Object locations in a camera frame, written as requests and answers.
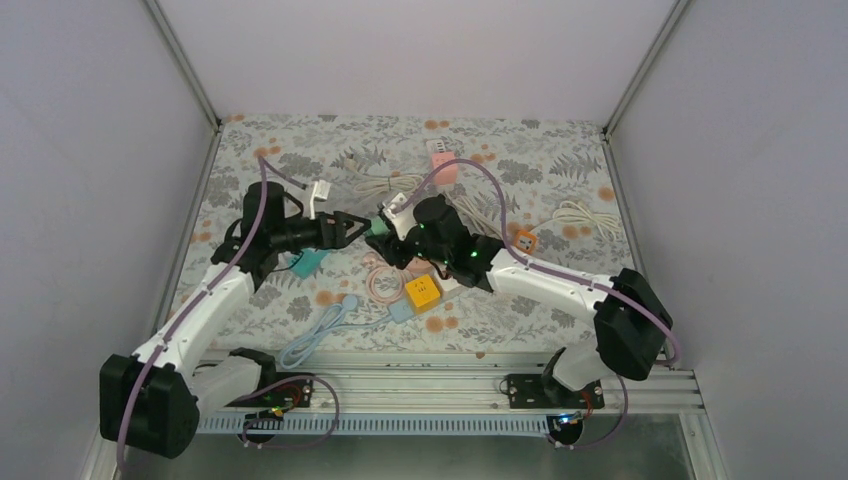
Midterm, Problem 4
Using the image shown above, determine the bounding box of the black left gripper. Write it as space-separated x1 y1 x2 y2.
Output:
271 210 370 253

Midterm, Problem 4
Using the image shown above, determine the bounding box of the yellow cube socket adapter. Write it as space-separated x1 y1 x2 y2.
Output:
404 274 442 315

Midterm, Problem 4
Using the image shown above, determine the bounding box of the white cube socket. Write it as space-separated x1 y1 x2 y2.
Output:
436 278 467 301

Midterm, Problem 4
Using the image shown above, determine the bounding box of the pink cube socket adapter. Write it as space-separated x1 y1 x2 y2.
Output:
431 151 459 187

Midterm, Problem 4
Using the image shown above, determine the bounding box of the green small adapter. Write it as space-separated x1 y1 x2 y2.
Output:
366 216 391 237

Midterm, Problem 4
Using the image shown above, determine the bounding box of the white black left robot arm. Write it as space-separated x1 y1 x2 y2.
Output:
99 181 371 459

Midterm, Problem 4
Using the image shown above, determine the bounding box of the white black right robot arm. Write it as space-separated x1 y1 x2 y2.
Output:
365 194 672 407

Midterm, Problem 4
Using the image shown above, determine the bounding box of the round pink power socket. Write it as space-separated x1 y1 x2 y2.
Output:
404 257 433 277

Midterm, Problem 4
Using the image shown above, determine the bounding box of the teal power strip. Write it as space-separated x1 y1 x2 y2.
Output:
289 249 329 279

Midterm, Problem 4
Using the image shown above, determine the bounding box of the blue power strip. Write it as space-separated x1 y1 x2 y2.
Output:
388 300 416 324

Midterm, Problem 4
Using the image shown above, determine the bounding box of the white power strip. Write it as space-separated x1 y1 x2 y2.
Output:
425 138 448 155

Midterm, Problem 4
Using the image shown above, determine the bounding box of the orange power strip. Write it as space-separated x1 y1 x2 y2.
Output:
512 229 538 254

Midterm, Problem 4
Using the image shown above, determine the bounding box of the floral patterned table mat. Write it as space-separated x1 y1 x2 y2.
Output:
172 114 632 353

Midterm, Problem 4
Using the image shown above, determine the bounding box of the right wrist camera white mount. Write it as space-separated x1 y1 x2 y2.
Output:
380 193 417 241

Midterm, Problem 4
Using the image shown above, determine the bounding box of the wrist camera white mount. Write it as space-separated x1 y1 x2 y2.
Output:
303 179 332 220
380 193 417 241

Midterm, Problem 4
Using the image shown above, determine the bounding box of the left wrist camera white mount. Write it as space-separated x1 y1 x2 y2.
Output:
303 179 332 220

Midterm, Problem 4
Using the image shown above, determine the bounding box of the pink coiled cable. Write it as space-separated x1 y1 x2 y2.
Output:
364 251 412 307

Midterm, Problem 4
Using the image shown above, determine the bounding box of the white power strip cable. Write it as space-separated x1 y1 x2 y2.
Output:
341 153 425 200

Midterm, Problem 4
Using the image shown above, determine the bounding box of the blue coiled cable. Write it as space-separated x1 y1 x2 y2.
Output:
278 294 399 371

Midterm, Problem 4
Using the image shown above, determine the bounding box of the aluminium rail base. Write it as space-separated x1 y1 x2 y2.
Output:
198 353 705 441

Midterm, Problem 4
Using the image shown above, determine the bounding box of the left aluminium corner post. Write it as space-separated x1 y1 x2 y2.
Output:
141 0 221 132

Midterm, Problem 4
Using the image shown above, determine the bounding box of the aluminium corner frame post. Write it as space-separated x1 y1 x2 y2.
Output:
603 0 690 142

